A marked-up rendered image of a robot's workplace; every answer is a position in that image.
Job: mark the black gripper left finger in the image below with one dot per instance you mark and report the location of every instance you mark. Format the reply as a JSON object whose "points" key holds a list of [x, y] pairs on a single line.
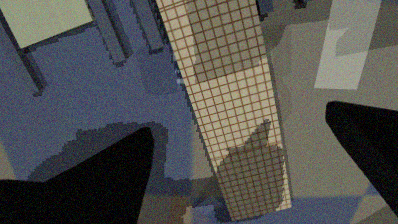
{"points": [[107, 188]]}

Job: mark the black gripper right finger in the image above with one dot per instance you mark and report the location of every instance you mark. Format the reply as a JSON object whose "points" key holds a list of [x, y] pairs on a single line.
{"points": [[370, 136]]}

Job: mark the tan grid-patterned strip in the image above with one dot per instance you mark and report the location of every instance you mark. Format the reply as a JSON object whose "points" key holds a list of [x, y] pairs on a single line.
{"points": [[220, 51]]}

